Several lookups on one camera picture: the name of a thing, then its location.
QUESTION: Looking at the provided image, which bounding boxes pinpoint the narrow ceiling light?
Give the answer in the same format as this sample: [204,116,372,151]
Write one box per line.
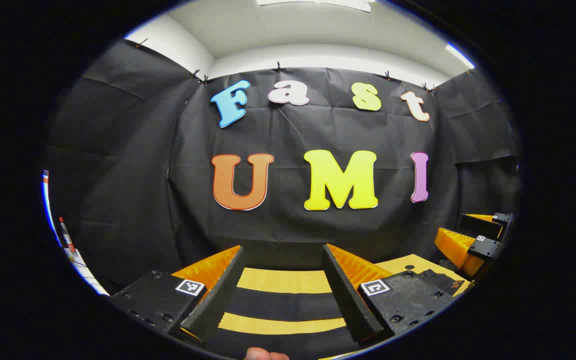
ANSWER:
[444,42,475,70]

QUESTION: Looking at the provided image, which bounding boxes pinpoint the white side table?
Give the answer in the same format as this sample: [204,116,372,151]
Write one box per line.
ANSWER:
[65,245,111,297]

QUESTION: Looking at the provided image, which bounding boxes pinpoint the black backdrop cloth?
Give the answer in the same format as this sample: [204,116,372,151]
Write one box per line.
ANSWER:
[43,39,523,301]

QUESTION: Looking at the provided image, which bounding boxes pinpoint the wide ceiling light panel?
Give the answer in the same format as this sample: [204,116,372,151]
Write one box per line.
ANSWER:
[257,0,375,13]

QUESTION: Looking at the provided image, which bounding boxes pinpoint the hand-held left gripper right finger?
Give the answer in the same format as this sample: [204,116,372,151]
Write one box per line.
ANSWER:
[321,243,471,347]

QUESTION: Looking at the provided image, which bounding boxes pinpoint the dark jeans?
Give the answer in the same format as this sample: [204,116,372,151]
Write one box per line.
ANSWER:
[203,289,364,360]

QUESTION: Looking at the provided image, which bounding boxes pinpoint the bottle with red label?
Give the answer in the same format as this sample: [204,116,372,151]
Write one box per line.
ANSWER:
[58,216,77,253]

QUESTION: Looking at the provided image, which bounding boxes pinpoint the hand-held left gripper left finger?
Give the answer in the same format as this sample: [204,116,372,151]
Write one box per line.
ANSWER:
[109,245,245,346]

